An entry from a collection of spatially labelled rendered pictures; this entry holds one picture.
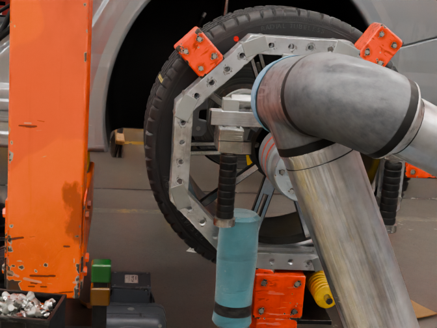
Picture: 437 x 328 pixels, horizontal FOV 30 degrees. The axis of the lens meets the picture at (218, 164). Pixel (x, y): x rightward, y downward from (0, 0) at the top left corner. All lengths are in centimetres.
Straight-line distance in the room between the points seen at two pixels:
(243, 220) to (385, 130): 75
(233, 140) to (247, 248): 28
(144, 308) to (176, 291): 121
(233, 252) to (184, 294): 154
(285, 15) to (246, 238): 52
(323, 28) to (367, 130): 89
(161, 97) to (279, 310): 57
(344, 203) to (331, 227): 4
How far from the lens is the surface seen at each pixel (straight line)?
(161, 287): 336
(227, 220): 164
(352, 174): 119
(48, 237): 182
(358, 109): 105
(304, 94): 107
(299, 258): 194
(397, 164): 169
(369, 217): 121
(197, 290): 335
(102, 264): 167
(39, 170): 178
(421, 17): 238
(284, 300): 196
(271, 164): 175
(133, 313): 208
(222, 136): 160
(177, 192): 185
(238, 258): 177
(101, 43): 225
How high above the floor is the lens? 123
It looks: 13 degrees down
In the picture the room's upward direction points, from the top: 4 degrees clockwise
